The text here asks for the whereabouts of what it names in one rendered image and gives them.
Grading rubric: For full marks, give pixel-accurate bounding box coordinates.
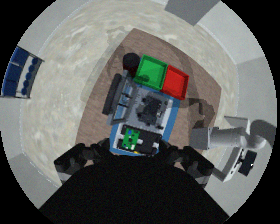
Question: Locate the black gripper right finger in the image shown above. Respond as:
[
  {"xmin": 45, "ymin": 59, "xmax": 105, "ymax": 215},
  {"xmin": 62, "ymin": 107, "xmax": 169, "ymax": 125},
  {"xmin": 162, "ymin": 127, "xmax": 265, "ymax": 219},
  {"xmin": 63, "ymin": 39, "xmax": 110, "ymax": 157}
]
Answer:
[{"xmin": 144, "ymin": 139, "xmax": 214, "ymax": 188}]

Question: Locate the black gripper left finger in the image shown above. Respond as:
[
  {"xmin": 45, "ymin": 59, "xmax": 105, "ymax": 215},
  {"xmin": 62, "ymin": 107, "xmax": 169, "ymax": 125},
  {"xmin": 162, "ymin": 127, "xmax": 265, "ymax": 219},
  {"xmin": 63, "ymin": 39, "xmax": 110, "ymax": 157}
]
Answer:
[{"xmin": 54, "ymin": 138, "xmax": 124, "ymax": 185}]

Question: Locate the green circuit board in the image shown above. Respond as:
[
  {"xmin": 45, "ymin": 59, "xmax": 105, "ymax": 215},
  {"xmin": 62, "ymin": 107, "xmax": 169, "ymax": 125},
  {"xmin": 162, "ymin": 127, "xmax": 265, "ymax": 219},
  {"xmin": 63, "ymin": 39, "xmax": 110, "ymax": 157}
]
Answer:
[{"xmin": 121, "ymin": 128, "xmax": 140, "ymax": 150}]

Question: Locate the green open-top bin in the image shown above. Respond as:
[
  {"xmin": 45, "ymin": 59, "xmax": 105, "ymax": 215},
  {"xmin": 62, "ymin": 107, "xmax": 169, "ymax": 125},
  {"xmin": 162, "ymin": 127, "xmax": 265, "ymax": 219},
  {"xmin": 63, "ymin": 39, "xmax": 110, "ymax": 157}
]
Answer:
[{"xmin": 134, "ymin": 54, "xmax": 168, "ymax": 91}]

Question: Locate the red open-top bin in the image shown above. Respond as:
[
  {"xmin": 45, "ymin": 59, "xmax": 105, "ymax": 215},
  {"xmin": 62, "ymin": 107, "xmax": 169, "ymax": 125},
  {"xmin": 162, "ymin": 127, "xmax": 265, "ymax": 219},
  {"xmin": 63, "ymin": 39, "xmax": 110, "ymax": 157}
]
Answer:
[{"xmin": 160, "ymin": 65, "xmax": 189, "ymax": 100}]

